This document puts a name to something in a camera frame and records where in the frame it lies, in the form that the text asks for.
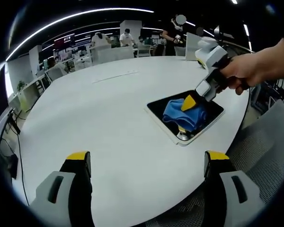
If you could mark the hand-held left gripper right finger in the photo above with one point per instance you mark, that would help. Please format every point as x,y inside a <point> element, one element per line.
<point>243,196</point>

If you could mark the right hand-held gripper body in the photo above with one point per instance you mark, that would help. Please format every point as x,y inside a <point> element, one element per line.
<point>211,56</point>

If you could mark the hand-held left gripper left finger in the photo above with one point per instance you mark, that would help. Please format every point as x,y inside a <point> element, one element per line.
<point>49,189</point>

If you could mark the blue cleaning cloth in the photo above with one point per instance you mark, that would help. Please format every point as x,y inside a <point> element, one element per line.
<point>174,113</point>

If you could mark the person's right hand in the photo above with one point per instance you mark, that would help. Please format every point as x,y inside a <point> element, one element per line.
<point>246,71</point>

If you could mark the white partition board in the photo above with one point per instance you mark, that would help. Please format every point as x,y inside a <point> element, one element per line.
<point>190,47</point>

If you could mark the black power adapter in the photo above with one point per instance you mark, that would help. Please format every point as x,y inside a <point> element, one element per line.
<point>13,166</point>

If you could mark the grey mesh office chair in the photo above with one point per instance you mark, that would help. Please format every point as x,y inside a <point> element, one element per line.
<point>262,146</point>

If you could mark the white slatted chair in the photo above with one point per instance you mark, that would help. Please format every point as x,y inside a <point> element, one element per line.
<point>144,50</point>

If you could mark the white desk divider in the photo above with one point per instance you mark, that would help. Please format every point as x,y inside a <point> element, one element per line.
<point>113,54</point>

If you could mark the white shelf unit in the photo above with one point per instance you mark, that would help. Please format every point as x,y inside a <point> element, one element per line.
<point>28,93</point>

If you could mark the green potted plant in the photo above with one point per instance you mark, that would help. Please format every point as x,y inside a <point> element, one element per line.
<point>20,86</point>

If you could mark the long ceiling light strip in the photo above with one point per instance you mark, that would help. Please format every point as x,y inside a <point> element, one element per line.
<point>80,13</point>

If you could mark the red wall screen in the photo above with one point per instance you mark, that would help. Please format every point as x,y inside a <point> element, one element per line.
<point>64,40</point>

